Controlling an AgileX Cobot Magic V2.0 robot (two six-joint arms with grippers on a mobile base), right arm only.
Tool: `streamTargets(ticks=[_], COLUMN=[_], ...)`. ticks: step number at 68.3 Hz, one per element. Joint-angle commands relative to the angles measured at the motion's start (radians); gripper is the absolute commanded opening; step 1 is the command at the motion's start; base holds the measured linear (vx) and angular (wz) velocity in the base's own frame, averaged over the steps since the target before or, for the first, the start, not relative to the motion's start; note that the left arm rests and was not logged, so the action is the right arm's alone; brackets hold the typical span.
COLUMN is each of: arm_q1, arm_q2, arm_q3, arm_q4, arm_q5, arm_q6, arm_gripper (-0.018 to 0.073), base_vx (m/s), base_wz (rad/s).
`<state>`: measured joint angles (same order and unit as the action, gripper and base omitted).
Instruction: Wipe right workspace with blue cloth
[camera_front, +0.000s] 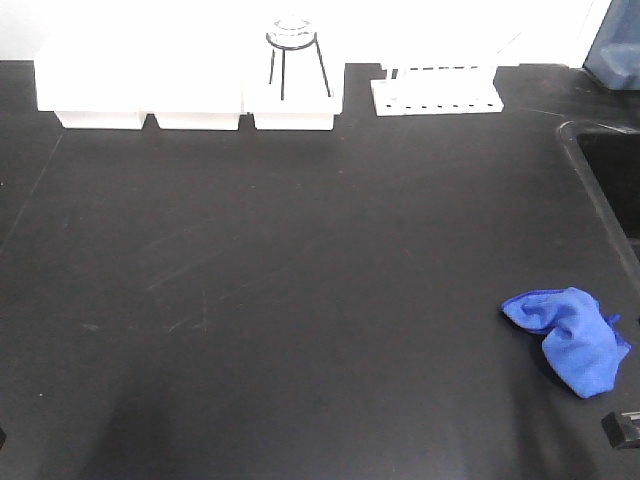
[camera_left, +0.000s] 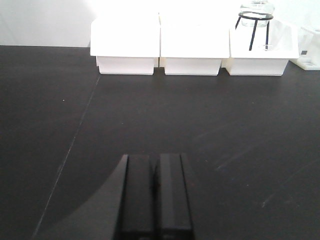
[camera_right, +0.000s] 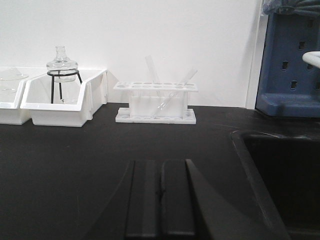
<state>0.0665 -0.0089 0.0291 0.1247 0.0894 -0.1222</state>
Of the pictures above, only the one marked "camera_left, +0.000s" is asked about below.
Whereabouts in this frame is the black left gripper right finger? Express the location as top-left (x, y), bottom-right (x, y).
top-left (154, 153), bottom-right (194, 240)

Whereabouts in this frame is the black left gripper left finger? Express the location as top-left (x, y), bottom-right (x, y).
top-left (118, 154), bottom-right (155, 240)

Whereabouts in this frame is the white left storage bin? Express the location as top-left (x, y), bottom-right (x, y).
top-left (90, 12), bottom-right (161, 75)

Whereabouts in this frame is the white middle storage bin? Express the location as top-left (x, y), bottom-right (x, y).
top-left (160, 12), bottom-right (230, 76)

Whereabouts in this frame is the white test tube rack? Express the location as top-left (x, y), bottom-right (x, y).
top-left (289, 26), bottom-right (320, 71)

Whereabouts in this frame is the clear glass jar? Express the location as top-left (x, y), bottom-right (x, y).
top-left (240, 0), bottom-right (275, 28)

